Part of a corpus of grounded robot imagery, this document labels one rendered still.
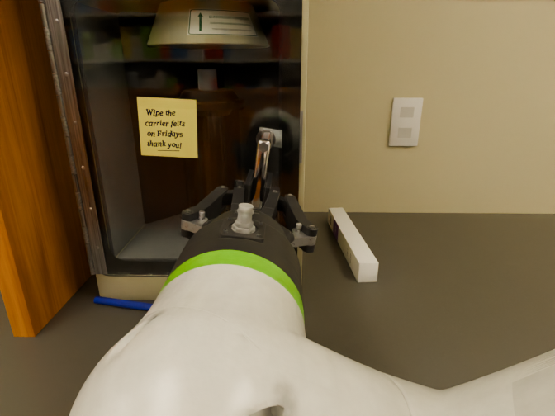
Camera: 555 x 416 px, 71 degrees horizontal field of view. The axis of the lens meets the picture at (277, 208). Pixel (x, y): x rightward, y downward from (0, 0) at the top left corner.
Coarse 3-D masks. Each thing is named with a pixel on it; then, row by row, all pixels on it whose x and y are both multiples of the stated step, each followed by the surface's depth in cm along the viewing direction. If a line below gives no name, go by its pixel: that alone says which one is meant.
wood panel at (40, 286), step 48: (0, 0) 47; (0, 48) 47; (0, 96) 47; (48, 96) 56; (0, 144) 47; (48, 144) 56; (0, 192) 47; (48, 192) 56; (0, 240) 48; (48, 240) 56; (0, 288) 51; (48, 288) 56
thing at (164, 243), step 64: (64, 0) 46; (128, 0) 46; (192, 0) 45; (256, 0) 45; (128, 64) 48; (192, 64) 48; (256, 64) 48; (128, 128) 51; (256, 128) 50; (128, 192) 54; (192, 192) 54; (128, 256) 58
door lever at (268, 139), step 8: (256, 136) 51; (264, 136) 49; (272, 136) 51; (264, 144) 46; (272, 144) 51; (256, 152) 47; (264, 152) 46; (256, 160) 47; (264, 160) 47; (256, 168) 47; (264, 168) 47; (256, 176) 48; (264, 176) 48; (256, 184) 48; (264, 184) 48; (256, 192) 48; (256, 200) 49; (256, 208) 49
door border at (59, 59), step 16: (48, 0) 46; (48, 16) 46; (64, 32) 47; (64, 48) 48; (64, 64) 48; (64, 80) 49; (64, 96) 50; (64, 112) 50; (80, 128) 51; (80, 144) 52; (80, 160) 53; (80, 176) 53; (80, 192) 54; (96, 208) 55; (96, 224) 56; (96, 240) 57; (96, 256) 58; (96, 272) 59
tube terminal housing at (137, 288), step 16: (304, 0) 46; (304, 16) 47; (304, 32) 48; (304, 48) 48; (304, 64) 49; (304, 80) 49; (304, 96) 50; (304, 112) 51; (304, 128) 52; (304, 144) 52; (304, 160) 53; (304, 176) 54; (112, 288) 61; (128, 288) 61; (144, 288) 61; (160, 288) 61
